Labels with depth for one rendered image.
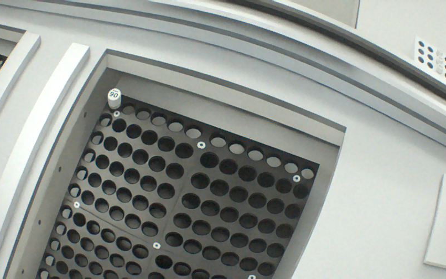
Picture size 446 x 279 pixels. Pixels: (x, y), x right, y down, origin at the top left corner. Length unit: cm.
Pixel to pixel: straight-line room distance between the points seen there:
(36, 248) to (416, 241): 34
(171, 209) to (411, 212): 19
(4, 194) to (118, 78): 24
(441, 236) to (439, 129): 10
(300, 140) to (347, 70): 15
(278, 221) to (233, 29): 14
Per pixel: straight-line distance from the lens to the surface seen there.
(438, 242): 43
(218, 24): 45
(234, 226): 45
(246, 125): 56
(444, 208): 44
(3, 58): 58
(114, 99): 49
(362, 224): 41
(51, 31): 52
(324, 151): 56
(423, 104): 44
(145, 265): 43
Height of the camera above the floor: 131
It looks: 58 degrees down
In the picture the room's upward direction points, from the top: 7 degrees clockwise
